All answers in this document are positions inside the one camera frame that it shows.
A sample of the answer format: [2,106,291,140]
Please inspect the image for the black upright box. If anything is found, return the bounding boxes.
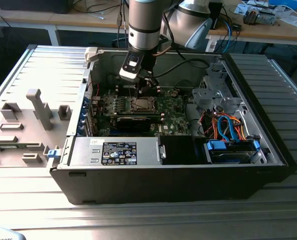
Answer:
[208,0,224,31]

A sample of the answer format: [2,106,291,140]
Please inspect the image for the black PC case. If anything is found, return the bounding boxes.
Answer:
[49,46,297,206]

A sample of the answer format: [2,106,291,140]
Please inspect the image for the black heat sink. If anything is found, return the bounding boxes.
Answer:
[242,6,261,25]

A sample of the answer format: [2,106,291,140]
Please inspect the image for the green motherboard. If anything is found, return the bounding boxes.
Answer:
[98,86,193,137]

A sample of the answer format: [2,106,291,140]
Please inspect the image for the metal drive cage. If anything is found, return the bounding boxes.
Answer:
[191,62,247,113]

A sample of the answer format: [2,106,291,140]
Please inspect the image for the blue box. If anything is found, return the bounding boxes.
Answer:
[268,0,297,11]

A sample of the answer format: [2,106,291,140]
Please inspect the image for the black faced wrist camera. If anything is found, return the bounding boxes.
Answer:
[118,53,144,81]

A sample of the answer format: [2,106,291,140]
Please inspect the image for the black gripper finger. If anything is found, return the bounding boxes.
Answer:
[145,77,158,98]
[135,80,146,99]

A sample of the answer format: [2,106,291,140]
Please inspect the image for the thick black camera cable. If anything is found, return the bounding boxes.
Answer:
[152,58,212,78]

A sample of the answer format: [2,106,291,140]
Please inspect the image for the green RAM stick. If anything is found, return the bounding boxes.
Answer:
[0,143,29,151]

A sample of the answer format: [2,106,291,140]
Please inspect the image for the CPU with silver top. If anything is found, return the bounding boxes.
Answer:
[135,99,152,110]

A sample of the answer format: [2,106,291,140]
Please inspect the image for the grey device with lettering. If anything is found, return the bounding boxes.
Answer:
[0,226,27,240]

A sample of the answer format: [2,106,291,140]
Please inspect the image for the blue wire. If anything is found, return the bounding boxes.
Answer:
[216,114,238,144]

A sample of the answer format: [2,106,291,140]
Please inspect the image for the black graphics card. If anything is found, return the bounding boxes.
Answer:
[109,115,153,133]

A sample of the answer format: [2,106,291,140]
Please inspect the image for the silver power supply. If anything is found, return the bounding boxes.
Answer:
[68,136,164,167]

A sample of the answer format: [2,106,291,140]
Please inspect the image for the grey parts rack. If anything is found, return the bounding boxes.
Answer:
[0,88,74,168]

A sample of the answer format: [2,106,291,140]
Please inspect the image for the wooden desk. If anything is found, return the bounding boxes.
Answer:
[204,0,297,47]
[0,0,132,47]

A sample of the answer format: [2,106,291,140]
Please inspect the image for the black flat device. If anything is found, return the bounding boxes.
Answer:
[0,0,72,15]

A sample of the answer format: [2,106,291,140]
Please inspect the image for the orange wire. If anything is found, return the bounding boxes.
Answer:
[211,112,250,142]

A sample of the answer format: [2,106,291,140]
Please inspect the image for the metal socket cover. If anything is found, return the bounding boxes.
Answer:
[130,96,158,112]

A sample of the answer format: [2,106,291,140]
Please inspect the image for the red wire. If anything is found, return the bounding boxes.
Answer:
[92,83,101,99]

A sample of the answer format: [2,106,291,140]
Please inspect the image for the blue case latch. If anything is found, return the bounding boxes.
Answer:
[47,149,61,160]

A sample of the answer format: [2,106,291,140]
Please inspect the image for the grey metal drive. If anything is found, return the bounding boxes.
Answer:
[257,8,277,25]

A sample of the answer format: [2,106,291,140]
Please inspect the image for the white paper sheets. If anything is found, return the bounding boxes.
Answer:
[275,6,297,27]

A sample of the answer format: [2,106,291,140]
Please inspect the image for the hard disk in blue carrier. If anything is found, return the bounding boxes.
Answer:
[203,138,261,165]

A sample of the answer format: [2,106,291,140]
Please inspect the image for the black cable with metal plug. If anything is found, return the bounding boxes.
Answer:
[114,0,129,48]

